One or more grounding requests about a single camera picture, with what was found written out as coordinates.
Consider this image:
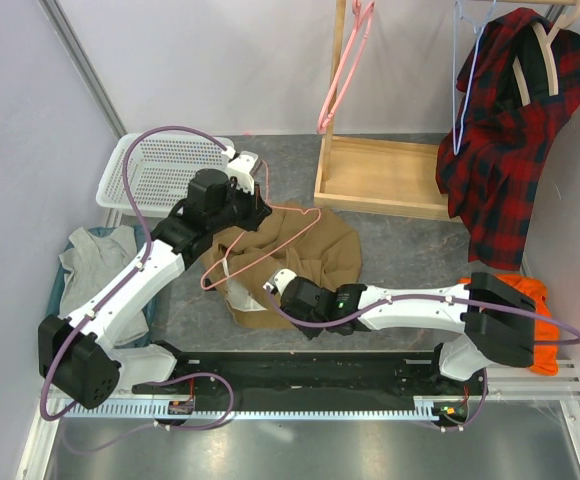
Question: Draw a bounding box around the light blue wire hanger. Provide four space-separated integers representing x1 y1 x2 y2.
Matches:
450 0 498 156

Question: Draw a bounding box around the orange garment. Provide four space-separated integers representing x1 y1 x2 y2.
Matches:
459 272 560 376

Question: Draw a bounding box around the white plastic basket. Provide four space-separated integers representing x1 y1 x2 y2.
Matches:
96 132 227 218

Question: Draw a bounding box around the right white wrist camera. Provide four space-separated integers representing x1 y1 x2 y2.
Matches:
263 268 297 295

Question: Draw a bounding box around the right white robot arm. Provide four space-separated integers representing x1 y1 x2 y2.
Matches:
266 269 537 394

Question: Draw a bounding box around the slotted white cable duct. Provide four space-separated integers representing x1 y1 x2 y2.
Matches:
66 397 470 421

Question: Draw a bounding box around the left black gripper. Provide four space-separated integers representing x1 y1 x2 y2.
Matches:
209 178 272 234

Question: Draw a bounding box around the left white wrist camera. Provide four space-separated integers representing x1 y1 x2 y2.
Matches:
222 146 261 195

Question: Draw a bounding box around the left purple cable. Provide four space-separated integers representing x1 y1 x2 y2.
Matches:
39 125 236 422

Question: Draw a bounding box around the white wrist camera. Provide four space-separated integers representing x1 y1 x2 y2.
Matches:
263 268 297 295
222 146 261 195

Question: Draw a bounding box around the grey t-shirt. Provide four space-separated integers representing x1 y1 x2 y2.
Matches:
58 226 151 346

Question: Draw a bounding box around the beige wooden hanger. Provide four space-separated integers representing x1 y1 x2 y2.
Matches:
512 0 580 106

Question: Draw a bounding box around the thick pink plastic hanger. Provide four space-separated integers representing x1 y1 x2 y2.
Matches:
316 1 376 134

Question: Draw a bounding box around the tan brown garment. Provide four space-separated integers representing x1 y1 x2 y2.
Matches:
201 208 362 329

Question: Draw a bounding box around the thin pink wire hanger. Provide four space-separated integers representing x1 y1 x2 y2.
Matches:
200 160 322 292

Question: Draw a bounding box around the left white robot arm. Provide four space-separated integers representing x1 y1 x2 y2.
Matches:
38 163 272 409

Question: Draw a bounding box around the wooden clothes rack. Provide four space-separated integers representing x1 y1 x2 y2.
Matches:
312 0 580 223

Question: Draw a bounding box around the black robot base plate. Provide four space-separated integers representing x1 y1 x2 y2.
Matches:
132 351 483 409

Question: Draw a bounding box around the red plaid skirt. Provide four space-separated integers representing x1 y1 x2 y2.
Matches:
436 7 580 271

